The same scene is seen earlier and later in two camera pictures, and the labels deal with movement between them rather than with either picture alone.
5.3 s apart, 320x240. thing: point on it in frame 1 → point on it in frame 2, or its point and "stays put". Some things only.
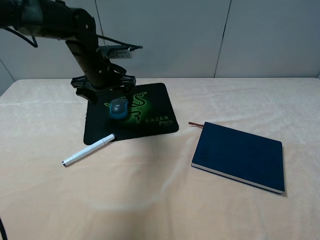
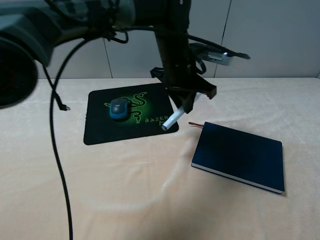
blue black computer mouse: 119,108 stays put
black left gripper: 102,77 → 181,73
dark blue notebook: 253,159 stays put
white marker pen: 104,141 → 167,125
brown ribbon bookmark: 190,123 stays put
